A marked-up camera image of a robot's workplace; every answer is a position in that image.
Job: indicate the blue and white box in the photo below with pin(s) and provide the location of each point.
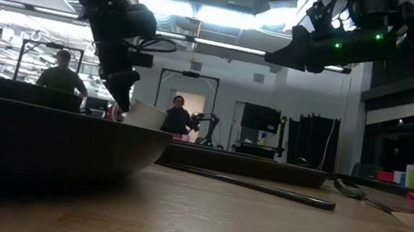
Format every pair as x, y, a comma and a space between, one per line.
399, 177

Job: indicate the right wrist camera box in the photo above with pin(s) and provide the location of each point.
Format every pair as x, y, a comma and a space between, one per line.
322, 19

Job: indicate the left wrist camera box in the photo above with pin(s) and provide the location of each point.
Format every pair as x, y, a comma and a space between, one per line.
141, 60

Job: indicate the long ceiling light bar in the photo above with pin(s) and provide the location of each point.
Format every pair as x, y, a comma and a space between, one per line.
226, 46

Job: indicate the red box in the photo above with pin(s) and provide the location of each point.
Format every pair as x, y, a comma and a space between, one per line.
385, 176

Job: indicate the white ceramic mug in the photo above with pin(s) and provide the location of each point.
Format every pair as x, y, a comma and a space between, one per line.
148, 117

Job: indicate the black background robot arm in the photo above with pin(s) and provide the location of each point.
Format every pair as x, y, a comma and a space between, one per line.
210, 122

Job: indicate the dark background table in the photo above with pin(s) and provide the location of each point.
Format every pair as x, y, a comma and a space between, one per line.
260, 149

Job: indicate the dark metal fork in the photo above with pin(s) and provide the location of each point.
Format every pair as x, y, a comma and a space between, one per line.
349, 191

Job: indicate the black curtain panels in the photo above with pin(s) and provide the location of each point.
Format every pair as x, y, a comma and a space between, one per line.
311, 141

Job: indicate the brown plastic tray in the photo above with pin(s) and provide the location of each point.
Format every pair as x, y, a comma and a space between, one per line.
245, 165

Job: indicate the black metal table frame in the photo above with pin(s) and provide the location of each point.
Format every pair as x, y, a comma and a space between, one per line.
379, 186

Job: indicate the person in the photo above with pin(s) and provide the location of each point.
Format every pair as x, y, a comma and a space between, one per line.
177, 121
63, 78

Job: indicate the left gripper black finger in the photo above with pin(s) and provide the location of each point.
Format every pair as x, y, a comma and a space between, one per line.
121, 90

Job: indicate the small black dome object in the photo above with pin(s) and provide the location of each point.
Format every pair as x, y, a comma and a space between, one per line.
302, 162

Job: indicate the black plate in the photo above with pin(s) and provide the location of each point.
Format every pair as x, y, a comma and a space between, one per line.
41, 135

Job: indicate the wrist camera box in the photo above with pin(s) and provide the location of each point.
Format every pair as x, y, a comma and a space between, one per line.
322, 19
141, 60

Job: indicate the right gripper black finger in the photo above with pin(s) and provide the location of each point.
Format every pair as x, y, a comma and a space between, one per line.
296, 53

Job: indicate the black gantry frame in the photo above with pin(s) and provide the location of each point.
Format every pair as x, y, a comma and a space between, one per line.
190, 74
51, 45

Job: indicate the small black monitor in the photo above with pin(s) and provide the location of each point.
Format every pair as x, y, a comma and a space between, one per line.
95, 103

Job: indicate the large black wall screen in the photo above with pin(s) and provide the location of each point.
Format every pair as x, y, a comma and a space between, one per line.
261, 118

